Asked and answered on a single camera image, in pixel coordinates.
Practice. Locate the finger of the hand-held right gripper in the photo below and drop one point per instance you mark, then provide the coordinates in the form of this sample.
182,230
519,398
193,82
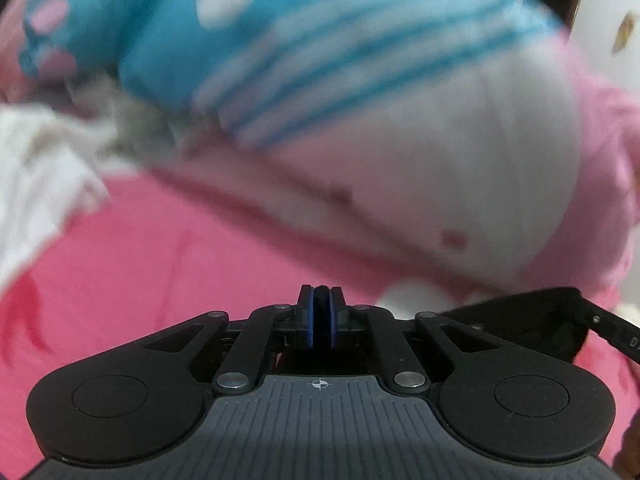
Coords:
570,320

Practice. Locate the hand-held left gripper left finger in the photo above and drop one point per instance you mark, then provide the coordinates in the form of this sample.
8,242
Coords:
314,320

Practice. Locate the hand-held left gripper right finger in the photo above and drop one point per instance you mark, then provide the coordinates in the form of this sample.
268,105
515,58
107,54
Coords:
330,320

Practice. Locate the black printed t-shirt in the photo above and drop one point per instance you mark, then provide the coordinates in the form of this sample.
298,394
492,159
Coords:
500,327

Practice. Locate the pink floral blanket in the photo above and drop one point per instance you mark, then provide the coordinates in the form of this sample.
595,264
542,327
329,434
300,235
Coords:
175,260

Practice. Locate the pink and blue quilt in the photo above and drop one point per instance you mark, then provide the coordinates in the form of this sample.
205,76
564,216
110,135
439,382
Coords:
400,160

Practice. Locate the crumpled white shirt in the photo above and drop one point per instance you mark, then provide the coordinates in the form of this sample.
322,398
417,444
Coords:
40,185

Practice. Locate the yellow hanging wall item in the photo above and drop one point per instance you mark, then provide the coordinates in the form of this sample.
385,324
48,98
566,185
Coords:
622,32

